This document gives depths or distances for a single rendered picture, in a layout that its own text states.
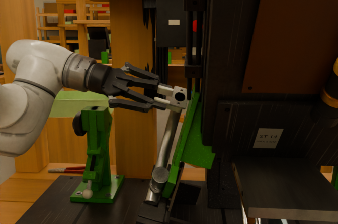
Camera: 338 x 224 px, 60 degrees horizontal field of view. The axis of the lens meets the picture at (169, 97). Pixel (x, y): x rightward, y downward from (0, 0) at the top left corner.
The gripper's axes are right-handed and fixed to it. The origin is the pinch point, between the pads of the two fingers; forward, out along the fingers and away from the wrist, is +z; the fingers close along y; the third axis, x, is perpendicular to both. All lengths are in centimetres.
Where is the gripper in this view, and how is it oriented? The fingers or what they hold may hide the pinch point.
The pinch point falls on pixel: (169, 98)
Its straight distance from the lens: 73.3
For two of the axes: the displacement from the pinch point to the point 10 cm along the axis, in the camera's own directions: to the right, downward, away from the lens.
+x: -1.2, 5.0, 8.6
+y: 2.5, -8.2, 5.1
